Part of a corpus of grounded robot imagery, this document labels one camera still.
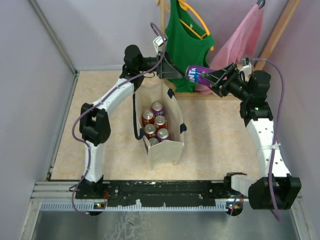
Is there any wooden clothes rack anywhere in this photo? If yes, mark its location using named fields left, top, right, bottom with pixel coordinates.
left=175, top=0, right=301, bottom=100

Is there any green tank top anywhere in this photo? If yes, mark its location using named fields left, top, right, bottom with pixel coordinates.
left=164, top=0, right=216, bottom=93

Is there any grey clothes hanger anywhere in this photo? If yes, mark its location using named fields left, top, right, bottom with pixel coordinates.
left=256, top=0, right=266, bottom=10

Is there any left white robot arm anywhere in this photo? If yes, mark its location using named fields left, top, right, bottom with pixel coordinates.
left=76, top=44, right=184, bottom=199

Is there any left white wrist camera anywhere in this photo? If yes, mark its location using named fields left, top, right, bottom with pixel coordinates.
left=153, top=35, right=167, bottom=53

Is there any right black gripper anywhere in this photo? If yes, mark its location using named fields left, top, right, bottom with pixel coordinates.
left=201, top=62, right=252, bottom=102

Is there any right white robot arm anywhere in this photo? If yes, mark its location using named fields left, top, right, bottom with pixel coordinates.
left=198, top=63, right=302, bottom=211

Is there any purple Fanta can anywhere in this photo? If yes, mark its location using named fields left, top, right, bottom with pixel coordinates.
left=151, top=101, right=165, bottom=116
left=185, top=65, right=213, bottom=87
left=156, top=128, right=171, bottom=142
left=148, top=137, right=160, bottom=147

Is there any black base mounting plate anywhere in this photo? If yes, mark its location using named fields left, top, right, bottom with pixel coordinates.
left=75, top=180, right=239, bottom=207

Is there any yellow clothes hanger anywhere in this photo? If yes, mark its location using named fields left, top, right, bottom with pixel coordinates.
left=177, top=0, right=212, bottom=40

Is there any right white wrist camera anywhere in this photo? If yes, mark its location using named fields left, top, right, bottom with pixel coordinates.
left=240, top=57, right=253, bottom=76

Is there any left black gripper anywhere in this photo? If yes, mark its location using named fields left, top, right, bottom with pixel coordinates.
left=137, top=51, right=185, bottom=80

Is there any pink shirt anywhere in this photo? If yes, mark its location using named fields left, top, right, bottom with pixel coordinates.
left=195, top=3, right=265, bottom=95

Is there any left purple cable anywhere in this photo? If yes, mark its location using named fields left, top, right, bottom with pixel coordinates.
left=71, top=22, right=168, bottom=217

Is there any beige canvas tote bag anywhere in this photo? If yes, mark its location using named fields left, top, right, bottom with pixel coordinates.
left=133, top=83, right=187, bottom=170

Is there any red Coke can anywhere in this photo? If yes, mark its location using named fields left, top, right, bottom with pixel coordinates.
left=154, top=115, right=167, bottom=131
left=141, top=109, right=155, bottom=126
left=144, top=123, right=157, bottom=139

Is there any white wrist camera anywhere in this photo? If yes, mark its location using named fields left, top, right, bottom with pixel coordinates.
left=153, top=35, right=167, bottom=53
left=240, top=57, right=253, bottom=76

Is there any aluminium frame rail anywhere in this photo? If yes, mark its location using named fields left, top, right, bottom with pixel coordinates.
left=29, top=180, right=303, bottom=212

